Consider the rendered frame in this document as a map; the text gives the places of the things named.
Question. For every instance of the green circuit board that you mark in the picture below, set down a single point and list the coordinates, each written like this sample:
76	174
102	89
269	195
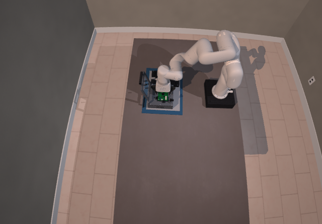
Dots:
163	96

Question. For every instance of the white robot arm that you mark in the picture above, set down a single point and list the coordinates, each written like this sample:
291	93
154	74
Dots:
202	51

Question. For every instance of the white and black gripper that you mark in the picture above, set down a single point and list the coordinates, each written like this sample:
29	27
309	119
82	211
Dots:
160	88

